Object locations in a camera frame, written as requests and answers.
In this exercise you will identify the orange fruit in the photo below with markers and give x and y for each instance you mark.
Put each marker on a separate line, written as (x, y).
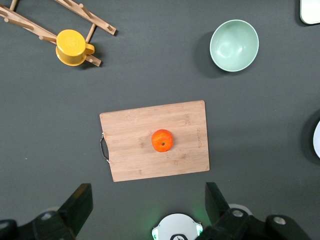
(162, 140)

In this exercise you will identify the pale green bowl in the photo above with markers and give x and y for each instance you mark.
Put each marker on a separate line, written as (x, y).
(233, 45)

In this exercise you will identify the wooden peg mug rack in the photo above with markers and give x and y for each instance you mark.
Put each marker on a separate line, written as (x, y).
(25, 24)

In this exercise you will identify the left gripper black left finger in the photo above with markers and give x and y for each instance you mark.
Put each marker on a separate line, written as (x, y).
(75, 207)

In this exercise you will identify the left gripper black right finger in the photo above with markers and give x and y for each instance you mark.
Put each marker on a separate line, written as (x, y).
(217, 207)

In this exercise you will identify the white round plate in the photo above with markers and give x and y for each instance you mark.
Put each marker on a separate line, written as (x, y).
(317, 142)

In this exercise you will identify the cream bear print tray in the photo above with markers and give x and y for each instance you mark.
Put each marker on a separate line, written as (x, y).
(311, 10)

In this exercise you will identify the wooden cutting board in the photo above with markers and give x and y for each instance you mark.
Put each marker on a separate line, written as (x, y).
(125, 140)

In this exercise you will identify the yellow mug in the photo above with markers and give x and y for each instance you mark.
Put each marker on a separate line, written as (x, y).
(70, 45)

